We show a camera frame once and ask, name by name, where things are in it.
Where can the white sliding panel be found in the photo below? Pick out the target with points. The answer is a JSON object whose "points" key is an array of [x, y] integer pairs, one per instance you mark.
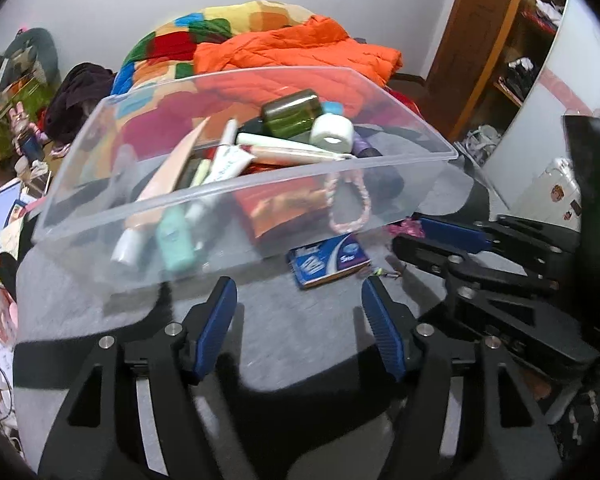
{"points": [[555, 85]]}

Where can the white printed tube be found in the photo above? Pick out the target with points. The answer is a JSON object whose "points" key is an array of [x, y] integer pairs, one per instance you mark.
{"points": [[227, 162]]}

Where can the white tape roll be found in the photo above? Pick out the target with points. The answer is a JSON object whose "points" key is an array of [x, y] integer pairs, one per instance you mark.
{"points": [[325, 130]]}

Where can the red gold envelope packet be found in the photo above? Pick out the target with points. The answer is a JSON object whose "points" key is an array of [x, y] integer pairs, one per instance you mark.
{"points": [[280, 205]]}

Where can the green bag of clutter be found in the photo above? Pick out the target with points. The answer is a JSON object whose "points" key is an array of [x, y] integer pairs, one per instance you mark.
{"points": [[0, 135]]}

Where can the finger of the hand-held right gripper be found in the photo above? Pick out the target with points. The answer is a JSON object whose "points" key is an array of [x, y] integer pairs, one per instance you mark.
{"points": [[425, 252], [450, 232]]}

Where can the pale green tube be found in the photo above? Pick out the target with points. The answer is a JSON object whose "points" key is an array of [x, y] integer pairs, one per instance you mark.
{"points": [[200, 172]]}

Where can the white sneakers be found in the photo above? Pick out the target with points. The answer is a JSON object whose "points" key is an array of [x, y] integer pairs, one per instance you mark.
{"points": [[480, 140]]}

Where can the purple bottle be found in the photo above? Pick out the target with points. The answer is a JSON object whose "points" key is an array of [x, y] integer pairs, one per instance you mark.
{"points": [[366, 149]]}

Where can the dark chair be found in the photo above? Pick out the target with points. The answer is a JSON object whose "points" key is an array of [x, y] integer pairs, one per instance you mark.
{"points": [[410, 82]]}

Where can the pink bunny toy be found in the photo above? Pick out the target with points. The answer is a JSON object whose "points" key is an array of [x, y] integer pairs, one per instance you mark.
{"points": [[20, 120]]}

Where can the orange puffer jacket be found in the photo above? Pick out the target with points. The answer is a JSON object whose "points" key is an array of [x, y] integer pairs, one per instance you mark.
{"points": [[300, 45]]}

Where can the white tube with red end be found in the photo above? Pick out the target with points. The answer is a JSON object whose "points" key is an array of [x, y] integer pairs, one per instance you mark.
{"points": [[290, 146]]}

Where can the green bottle with black cap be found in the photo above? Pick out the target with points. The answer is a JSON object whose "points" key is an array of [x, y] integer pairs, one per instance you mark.
{"points": [[290, 112]]}

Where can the wooden wardrobe shelves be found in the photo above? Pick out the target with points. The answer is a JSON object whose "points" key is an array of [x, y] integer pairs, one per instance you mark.
{"points": [[525, 35]]}

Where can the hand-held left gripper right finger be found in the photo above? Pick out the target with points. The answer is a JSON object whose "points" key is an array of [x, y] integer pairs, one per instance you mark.
{"points": [[382, 330]]}

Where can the blue tissue packet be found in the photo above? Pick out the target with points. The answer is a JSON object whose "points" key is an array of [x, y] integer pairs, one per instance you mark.
{"points": [[325, 260]]}

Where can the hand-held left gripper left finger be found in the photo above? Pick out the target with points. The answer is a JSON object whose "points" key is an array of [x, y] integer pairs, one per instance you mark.
{"points": [[215, 325]]}

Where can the clear plastic storage box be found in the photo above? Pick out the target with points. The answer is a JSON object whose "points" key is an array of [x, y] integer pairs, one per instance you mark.
{"points": [[70, 200]]}

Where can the person's patterned clothing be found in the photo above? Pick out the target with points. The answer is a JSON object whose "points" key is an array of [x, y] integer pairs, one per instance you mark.
{"points": [[585, 410]]}

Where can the dark green cushion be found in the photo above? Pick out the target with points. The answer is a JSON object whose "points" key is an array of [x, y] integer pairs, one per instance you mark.
{"points": [[45, 50]]}

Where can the white suitcase with stickers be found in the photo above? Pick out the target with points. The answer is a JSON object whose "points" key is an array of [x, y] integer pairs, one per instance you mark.
{"points": [[545, 190]]}

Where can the pink crinkled wrapper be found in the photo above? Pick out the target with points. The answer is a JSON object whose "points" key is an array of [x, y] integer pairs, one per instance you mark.
{"points": [[407, 229]]}

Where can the mint green bottle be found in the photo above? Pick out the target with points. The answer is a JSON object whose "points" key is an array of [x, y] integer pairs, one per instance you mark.
{"points": [[175, 245]]}

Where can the colourful patchwork blanket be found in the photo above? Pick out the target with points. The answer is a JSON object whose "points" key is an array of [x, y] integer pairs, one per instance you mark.
{"points": [[165, 45]]}

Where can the brown wooden door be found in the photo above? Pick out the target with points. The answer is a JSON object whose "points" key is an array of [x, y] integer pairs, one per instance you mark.
{"points": [[470, 35]]}

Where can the dark clothes pile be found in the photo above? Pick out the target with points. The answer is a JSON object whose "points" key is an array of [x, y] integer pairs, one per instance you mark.
{"points": [[80, 95]]}

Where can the beige tube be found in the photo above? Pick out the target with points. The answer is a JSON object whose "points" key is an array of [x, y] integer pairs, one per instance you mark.
{"points": [[170, 175]]}

